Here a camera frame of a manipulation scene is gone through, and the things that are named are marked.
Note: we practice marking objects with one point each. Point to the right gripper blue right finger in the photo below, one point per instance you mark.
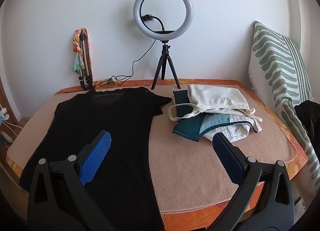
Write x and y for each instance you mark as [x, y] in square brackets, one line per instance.
[275, 207]

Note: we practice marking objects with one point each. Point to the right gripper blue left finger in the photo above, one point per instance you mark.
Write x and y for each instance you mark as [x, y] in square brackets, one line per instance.
[58, 199]

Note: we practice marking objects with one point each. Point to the black t-shirt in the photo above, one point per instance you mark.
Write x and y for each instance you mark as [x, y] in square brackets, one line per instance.
[122, 187]

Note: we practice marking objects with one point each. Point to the black clothing heap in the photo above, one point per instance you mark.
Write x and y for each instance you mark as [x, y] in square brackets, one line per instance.
[308, 113]

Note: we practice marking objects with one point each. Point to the orange floral bedsheet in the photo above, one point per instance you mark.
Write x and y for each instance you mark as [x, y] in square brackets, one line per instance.
[275, 111]

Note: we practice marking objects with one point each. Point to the white folded garment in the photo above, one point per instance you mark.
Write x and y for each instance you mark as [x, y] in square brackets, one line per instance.
[233, 132]

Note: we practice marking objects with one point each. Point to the beige fleece blanket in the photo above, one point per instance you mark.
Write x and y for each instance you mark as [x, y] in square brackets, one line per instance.
[200, 160]

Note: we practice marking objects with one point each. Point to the light blue folded garment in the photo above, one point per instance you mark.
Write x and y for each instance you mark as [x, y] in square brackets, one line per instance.
[213, 121]

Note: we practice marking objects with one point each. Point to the white power strip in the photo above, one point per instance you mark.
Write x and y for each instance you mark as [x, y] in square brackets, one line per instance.
[3, 114]

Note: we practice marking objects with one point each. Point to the dark teal folded garment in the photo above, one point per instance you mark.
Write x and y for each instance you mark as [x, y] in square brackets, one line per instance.
[188, 128]

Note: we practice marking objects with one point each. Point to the folded silver tripod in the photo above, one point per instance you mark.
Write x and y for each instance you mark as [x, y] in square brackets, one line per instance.
[87, 70]

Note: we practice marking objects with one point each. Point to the green patterned white pillow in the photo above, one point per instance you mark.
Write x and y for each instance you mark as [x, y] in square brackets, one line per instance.
[279, 78]

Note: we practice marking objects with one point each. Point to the colourful floral scarf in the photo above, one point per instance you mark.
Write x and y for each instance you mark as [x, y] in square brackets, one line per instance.
[79, 60]

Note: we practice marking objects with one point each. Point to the white ring light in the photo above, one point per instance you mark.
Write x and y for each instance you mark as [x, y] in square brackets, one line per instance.
[176, 16]

